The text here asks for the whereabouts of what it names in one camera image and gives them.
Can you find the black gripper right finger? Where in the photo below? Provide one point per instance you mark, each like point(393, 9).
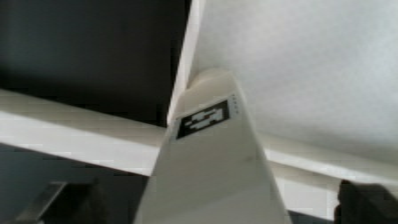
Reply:
point(369, 204)

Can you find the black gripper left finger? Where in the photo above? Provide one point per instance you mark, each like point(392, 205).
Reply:
point(68, 204)

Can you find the white desk leg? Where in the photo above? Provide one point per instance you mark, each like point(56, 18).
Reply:
point(212, 185)

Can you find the white desk top tray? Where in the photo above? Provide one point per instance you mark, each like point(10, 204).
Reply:
point(310, 51)

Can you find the white U-shaped boundary fence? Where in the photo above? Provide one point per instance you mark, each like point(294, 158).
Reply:
point(115, 142)

